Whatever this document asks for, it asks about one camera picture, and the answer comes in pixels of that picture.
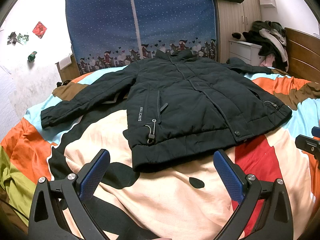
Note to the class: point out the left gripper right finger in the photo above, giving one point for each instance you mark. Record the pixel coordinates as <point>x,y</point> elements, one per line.
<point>275,218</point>

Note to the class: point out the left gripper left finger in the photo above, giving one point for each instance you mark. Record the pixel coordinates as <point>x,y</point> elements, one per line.
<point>47,221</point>

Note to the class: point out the black padded winter jacket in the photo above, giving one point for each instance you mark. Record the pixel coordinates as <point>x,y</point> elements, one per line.
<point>180,107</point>

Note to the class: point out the pile of clothes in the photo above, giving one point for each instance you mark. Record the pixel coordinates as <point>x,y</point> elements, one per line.
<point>271,36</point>

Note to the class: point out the colourful patchwork bed cover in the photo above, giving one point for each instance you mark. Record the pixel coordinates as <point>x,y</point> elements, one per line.
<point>184,202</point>

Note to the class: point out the wooden headboard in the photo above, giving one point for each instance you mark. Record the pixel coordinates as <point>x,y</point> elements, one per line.
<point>303,55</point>

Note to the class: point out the white drawer cabinet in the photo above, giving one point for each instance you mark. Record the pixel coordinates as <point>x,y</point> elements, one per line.
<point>247,52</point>

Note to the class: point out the wooden wardrobe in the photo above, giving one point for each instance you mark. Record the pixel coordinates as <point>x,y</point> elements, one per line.
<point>233,18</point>

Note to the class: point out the small wooden side table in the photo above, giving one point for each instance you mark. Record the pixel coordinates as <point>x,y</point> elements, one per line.
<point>68,68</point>

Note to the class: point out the blue fabric wardrobe cover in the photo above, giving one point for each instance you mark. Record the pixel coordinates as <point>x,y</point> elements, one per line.
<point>114,33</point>

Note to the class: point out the green wall hook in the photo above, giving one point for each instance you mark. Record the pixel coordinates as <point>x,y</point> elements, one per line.
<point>31,57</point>

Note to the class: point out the dark wall stickers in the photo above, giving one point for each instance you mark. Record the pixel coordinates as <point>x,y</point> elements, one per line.
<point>21,39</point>

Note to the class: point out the red wall decoration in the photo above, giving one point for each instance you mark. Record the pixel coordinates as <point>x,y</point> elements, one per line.
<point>39,30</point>

